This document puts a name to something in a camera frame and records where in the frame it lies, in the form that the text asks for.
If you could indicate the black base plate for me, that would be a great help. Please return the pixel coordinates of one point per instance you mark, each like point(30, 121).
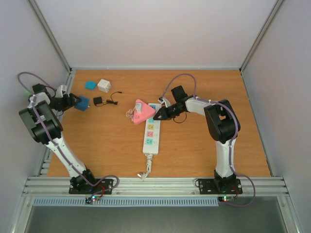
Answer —
point(208, 187)
point(105, 186)

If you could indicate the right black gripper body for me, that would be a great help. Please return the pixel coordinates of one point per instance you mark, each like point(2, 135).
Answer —
point(171, 114)

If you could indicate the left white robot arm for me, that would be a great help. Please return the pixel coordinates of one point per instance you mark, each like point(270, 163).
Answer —
point(45, 128)

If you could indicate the pink triangular socket adapter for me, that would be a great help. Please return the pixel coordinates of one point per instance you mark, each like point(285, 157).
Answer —
point(142, 112)

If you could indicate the blue cube socket adapter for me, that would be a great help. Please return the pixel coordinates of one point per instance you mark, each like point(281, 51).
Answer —
point(82, 103)

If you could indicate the white cube plug with picture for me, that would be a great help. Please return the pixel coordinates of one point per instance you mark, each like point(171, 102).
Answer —
point(104, 85)

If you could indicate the left aluminium rail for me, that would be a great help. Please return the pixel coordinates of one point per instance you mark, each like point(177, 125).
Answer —
point(47, 153)

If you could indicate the left small circuit board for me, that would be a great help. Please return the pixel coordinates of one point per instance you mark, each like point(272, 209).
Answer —
point(92, 199)

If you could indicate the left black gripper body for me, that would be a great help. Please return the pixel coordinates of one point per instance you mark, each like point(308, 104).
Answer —
point(60, 105)

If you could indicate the white power strip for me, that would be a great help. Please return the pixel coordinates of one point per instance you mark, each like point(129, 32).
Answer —
point(151, 137)

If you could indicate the aluminium corner post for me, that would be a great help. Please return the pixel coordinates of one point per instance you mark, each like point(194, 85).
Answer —
point(262, 32)
point(43, 22)

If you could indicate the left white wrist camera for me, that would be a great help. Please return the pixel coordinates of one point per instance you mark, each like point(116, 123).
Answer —
point(61, 91)

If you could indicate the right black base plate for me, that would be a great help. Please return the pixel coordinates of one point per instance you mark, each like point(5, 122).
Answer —
point(208, 187)

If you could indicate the grey slotted cable duct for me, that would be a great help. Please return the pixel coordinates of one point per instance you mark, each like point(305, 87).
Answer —
point(127, 202)

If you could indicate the small circuit board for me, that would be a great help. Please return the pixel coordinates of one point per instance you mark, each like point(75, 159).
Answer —
point(226, 198)
point(92, 199)

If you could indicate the teal cube plug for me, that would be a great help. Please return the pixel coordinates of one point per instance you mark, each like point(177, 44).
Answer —
point(91, 85)

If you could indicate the left aluminium corner post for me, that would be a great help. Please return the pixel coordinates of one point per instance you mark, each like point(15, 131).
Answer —
point(43, 22)

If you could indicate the small white charger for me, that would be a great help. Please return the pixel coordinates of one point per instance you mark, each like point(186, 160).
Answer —
point(138, 107)

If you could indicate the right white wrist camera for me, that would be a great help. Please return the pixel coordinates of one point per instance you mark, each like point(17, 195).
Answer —
point(164, 101)

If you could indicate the right aluminium corner post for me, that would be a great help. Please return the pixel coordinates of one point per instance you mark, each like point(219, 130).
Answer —
point(262, 32)

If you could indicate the black plug adapter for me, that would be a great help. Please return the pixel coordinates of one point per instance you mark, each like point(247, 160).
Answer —
point(98, 101)

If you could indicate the right small circuit board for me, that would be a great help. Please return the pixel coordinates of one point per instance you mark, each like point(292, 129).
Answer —
point(226, 198)

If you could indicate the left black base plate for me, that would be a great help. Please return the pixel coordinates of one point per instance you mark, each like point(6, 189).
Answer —
point(105, 186)

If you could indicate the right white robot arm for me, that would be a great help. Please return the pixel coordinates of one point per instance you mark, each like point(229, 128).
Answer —
point(223, 127)

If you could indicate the front aluminium rail frame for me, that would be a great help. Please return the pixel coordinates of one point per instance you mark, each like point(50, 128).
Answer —
point(150, 187)

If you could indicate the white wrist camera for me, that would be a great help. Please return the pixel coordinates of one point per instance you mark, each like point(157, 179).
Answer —
point(61, 91)
point(164, 101)

